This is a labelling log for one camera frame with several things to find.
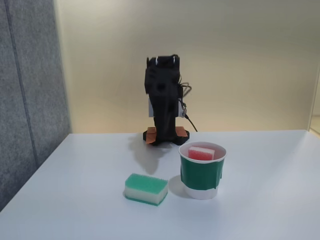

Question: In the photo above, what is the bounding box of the red sponge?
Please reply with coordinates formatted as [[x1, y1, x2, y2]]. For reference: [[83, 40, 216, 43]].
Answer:
[[187, 145, 217, 161]]

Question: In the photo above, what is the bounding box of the orange tape strip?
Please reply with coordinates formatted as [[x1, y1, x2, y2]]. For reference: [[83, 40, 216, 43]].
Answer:
[[175, 126, 189, 138], [146, 127, 158, 145]]

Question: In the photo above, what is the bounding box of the white paper cup green band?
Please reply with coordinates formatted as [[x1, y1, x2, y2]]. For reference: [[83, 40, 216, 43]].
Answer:
[[178, 140, 228, 201]]

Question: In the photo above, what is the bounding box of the green sponge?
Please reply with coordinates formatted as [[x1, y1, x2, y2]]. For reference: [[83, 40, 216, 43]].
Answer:
[[123, 172, 169, 207]]

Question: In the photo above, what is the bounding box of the grey felt partition panel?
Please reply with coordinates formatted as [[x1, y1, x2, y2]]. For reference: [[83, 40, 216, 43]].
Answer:
[[0, 0, 73, 212]]

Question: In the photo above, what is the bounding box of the black cable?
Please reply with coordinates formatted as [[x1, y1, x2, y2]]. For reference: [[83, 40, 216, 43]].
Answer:
[[177, 81, 199, 133]]

